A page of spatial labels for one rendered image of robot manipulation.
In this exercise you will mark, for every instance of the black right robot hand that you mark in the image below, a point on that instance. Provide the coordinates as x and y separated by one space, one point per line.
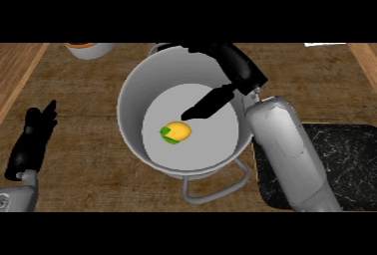
236 69

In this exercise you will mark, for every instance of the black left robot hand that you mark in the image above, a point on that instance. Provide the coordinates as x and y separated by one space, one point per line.
30 142

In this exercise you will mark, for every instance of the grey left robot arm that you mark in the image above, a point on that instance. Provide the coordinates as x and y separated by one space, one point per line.
23 196

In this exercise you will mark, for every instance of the yellow lemon with green leaf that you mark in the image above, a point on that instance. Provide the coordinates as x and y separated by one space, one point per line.
178 131

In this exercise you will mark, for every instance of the grey metal pot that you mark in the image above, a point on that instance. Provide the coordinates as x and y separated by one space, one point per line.
132 99

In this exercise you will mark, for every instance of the black marble tray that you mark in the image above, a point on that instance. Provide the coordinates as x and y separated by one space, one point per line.
344 159

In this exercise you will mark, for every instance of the white flat object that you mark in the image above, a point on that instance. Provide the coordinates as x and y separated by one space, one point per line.
324 44

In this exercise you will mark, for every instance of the grey cup with orange contents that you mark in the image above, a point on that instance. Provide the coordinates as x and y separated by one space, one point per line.
91 49

